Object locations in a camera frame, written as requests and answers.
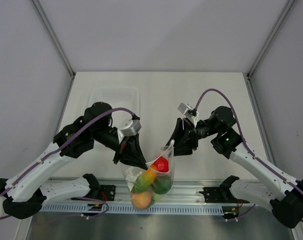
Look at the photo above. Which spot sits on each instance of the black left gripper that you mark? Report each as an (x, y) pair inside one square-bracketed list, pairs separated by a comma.
[(129, 151)]

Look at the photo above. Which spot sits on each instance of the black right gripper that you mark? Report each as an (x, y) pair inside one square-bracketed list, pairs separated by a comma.
[(180, 140)]

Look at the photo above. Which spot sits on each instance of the red toy apple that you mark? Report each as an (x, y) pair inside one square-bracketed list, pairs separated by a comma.
[(161, 164)]

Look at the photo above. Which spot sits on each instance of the orange green toy mango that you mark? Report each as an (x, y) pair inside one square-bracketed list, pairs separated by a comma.
[(144, 181)]

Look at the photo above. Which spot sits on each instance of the clear zip top bag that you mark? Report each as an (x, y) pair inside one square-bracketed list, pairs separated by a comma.
[(131, 173)]

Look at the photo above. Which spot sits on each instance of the green toy lime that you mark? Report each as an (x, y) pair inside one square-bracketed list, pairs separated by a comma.
[(162, 184)]

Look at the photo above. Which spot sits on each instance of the orange toy peach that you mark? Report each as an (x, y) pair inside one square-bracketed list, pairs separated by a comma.
[(141, 200)]

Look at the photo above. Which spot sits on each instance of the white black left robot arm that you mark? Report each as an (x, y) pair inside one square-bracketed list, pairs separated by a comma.
[(25, 194)]

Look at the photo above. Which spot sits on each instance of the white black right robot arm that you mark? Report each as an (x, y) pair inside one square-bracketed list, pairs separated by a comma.
[(282, 194)]

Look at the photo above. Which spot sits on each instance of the white perforated plastic basket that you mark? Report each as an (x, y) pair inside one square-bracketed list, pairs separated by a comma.
[(117, 97)]

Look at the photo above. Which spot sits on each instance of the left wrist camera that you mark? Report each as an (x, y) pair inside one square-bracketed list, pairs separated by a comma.
[(128, 128)]

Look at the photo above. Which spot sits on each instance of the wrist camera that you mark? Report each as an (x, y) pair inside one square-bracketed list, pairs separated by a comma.
[(128, 128), (190, 113)]

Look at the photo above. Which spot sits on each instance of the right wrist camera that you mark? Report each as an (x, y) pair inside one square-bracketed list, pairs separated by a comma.
[(190, 113)]

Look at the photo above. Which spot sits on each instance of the aluminium rail frame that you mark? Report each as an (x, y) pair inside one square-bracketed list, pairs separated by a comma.
[(148, 181)]

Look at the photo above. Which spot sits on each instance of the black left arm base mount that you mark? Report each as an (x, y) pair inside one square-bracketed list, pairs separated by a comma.
[(99, 191)]

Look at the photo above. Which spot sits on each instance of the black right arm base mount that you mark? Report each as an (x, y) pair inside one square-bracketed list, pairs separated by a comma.
[(221, 193)]

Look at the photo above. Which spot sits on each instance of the white slotted cable duct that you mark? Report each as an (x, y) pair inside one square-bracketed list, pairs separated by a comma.
[(122, 208)]

